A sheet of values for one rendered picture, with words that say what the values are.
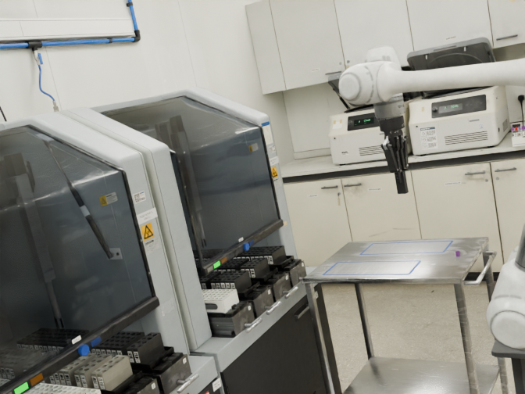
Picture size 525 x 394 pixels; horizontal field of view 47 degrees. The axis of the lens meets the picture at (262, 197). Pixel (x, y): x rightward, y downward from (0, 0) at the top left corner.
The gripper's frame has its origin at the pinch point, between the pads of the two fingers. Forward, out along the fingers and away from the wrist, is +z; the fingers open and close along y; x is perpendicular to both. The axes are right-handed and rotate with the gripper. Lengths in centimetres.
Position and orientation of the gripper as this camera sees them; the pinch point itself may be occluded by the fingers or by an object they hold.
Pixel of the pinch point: (401, 182)
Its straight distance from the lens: 192.0
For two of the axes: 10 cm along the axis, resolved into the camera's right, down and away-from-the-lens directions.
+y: 6.5, -2.6, 7.1
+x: -7.3, 0.3, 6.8
